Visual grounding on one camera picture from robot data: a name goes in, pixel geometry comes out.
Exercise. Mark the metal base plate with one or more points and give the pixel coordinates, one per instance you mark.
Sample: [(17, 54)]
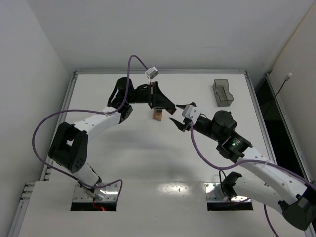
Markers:
[(106, 194), (214, 195)]

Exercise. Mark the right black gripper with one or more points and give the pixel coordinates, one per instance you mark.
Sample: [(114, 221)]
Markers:
[(186, 121)]

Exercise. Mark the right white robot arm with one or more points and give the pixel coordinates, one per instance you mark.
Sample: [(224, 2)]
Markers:
[(278, 188)]

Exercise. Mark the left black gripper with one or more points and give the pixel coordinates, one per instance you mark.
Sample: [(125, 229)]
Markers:
[(150, 96)]

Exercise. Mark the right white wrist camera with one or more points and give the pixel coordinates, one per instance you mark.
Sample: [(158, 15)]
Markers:
[(191, 112)]

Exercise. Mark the black wall cable white plug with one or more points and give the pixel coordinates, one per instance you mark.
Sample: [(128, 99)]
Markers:
[(285, 80)]

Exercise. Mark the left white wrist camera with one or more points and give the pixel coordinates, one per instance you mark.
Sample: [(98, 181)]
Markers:
[(151, 73)]

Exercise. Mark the dark wood small cube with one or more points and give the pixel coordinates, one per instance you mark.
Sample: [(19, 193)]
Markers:
[(171, 110)]

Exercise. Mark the light wood plank block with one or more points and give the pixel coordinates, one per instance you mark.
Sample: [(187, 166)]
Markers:
[(157, 117)]

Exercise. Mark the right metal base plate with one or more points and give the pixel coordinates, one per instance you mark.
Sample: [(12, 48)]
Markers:
[(214, 195)]

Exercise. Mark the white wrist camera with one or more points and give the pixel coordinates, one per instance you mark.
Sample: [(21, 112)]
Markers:
[(151, 73), (191, 112)]

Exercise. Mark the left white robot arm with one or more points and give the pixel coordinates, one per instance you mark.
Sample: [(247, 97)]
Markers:
[(70, 143)]

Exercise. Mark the grey transparent plastic tray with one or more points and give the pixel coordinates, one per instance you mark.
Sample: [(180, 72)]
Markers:
[(221, 92)]

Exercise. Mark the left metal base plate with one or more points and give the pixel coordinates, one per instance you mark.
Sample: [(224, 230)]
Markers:
[(106, 194)]

